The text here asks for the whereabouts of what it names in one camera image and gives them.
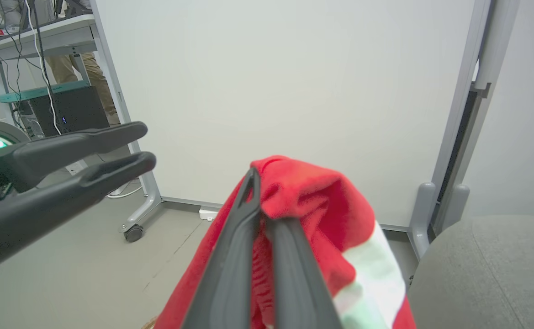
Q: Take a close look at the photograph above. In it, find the narrow white partition panel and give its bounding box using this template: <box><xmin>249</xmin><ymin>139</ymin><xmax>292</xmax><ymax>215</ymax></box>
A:
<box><xmin>431</xmin><ymin>0</ymin><xmax>534</xmax><ymax>236</ymax></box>

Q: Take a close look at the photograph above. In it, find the hanging white cable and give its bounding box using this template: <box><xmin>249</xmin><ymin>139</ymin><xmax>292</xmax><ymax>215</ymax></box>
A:
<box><xmin>24</xmin><ymin>0</ymin><xmax>63</xmax><ymax>136</ymax></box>

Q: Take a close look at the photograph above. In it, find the black caster wheel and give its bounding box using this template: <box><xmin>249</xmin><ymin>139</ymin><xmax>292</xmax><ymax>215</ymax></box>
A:
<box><xmin>124</xmin><ymin>224</ymin><xmax>144</xmax><ymax>243</ymax></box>

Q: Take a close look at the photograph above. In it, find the white cable bundle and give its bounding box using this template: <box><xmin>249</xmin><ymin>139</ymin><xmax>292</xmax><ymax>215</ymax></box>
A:
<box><xmin>106</xmin><ymin>179</ymin><xmax>144</xmax><ymax>200</ymax></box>

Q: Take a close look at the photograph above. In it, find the black computer tower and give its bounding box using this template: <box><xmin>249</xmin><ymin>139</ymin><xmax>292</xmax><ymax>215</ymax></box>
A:
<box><xmin>27</xmin><ymin>85</ymin><xmax>111</xmax><ymax>138</ymax></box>

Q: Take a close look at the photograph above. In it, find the grey fabric sofa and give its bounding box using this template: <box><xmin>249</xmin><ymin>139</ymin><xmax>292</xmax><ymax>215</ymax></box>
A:
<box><xmin>406</xmin><ymin>215</ymin><xmax>534</xmax><ymax>329</ymax></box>

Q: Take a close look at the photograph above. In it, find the grey office desk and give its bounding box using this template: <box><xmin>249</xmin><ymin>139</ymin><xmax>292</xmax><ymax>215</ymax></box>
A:
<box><xmin>0</xmin><ymin>14</ymin><xmax>99</xmax><ymax>138</ymax></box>

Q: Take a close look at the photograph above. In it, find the red white shirt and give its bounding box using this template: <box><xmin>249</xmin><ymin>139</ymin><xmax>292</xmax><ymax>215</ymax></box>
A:
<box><xmin>154</xmin><ymin>155</ymin><xmax>417</xmax><ymax>329</ymax></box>

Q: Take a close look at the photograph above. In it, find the white power adapter box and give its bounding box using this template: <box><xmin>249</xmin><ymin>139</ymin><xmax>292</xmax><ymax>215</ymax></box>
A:
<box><xmin>198</xmin><ymin>206</ymin><xmax>220</xmax><ymax>222</ymax></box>

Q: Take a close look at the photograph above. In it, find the large white partition panel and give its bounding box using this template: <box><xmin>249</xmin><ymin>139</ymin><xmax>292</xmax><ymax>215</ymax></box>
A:
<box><xmin>89</xmin><ymin>0</ymin><xmax>492</xmax><ymax>232</ymax></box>

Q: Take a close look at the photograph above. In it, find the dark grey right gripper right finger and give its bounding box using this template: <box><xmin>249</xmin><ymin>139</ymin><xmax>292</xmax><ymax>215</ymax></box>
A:
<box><xmin>265</xmin><ymin>217</ymin><xmax>343</xmax><ymax>329</ymax></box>

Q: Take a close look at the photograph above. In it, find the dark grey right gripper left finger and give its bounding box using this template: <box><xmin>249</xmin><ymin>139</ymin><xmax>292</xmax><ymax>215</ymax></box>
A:
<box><xmin>181</xmin><ymin>167</ymin><xmax>263</xmax><ymax>329</ymax></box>

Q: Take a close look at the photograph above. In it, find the grey partition leg with caster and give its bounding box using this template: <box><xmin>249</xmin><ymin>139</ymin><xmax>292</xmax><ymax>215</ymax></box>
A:
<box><xmin>119</xmin><ymin>137</ymin><xmax>164</xmax><ymax>234</ymax></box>

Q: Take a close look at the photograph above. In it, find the person in khaki trousers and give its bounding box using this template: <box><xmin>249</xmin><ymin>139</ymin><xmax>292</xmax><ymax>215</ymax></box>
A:
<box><xmin>0</xmin><ymin>0</ymin><xmax>122</xmax><ymax>127</ymax></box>

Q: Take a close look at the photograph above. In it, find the teal desk shelf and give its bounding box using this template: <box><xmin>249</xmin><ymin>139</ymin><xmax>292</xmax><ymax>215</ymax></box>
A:
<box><xmin>0</xmin><ymin>80</ymin><xmax>92</xmax><ymax>104</ymax></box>

